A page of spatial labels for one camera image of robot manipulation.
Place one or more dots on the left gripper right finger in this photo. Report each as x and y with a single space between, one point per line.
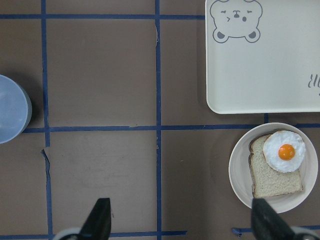
266 224

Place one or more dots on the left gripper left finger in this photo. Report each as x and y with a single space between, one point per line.
96 227

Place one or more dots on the cream round plate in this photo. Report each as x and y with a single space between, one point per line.
239 174

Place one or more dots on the bottom bread slice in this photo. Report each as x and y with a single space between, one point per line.
267 182

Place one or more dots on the fried egg toy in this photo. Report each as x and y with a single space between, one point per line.
284 151

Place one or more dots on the blue bowl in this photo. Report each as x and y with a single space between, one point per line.
15 109

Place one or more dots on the cream bear tray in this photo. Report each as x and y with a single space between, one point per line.
262 56

